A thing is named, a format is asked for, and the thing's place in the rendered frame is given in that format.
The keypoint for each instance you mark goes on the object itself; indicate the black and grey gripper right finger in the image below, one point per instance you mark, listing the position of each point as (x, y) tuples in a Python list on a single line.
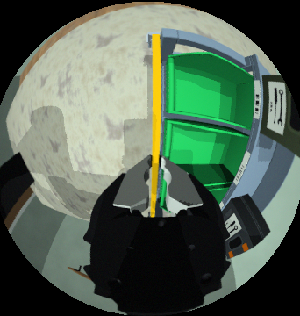
[(184, 191)]

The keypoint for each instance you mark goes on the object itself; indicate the yellow bar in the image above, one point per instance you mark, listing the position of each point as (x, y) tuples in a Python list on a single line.
[(156, 117)]

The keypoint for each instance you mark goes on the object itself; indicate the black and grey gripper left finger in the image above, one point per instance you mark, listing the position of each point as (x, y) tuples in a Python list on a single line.
[(128, 192)]

